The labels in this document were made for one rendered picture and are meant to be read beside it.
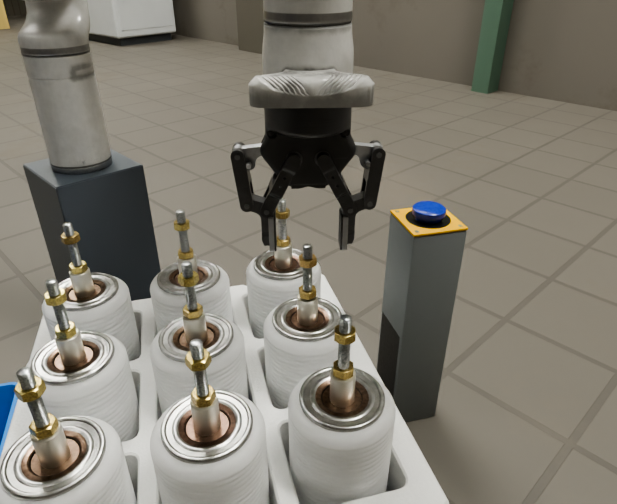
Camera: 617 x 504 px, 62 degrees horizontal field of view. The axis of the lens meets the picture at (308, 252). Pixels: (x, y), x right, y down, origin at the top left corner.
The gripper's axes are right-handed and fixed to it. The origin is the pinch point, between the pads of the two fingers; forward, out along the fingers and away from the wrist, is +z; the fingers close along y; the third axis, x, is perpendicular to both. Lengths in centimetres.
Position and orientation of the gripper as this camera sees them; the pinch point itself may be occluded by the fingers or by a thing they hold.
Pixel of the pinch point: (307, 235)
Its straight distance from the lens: 50.1
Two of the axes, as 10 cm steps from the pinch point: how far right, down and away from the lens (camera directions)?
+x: 0.4, 5.0, -8.7
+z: 0.0, 8.7, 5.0
